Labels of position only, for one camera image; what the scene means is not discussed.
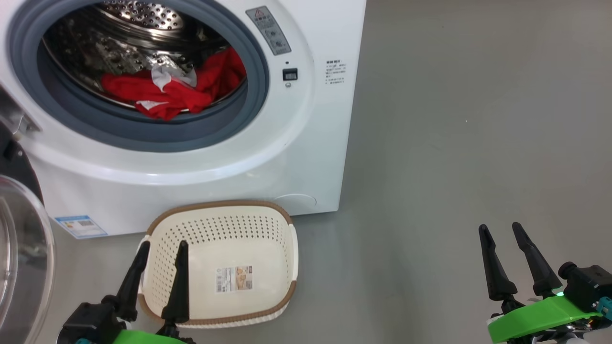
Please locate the cream perforated laundry basket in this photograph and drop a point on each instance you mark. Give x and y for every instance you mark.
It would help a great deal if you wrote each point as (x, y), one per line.
(248, 239)

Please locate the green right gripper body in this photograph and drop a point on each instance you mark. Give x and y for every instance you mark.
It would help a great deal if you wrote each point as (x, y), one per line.
(535, 320)

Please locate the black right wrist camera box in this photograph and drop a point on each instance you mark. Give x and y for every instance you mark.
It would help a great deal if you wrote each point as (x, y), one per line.
(585, 284)

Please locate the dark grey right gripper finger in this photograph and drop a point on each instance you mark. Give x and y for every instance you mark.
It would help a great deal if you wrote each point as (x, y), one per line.
(497, 277)
(540, 272)

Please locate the plain red garment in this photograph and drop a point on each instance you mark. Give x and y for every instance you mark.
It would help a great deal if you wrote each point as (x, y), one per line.
(224, 71)

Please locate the black glass washing machine door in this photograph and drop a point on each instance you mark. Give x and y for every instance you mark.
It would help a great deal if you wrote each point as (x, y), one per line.
(19, 267)

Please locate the red garment with white trim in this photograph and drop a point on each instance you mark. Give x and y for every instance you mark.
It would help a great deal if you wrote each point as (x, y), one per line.
(162, 98)

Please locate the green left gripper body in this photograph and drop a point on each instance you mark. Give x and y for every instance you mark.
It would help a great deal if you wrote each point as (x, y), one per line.
(143, 338)

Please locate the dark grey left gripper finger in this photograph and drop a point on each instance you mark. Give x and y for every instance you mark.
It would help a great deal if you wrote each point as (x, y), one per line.
(134, 282)
(179, 291)

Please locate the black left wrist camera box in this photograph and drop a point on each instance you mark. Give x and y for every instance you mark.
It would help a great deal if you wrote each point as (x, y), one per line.
(86, 320)

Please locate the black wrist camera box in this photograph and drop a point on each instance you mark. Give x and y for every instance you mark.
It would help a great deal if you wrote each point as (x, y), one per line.
(86, 320)
(585, 284)

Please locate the white front-load washing machine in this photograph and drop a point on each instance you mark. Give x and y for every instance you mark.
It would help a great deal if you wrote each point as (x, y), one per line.
(306, 143)

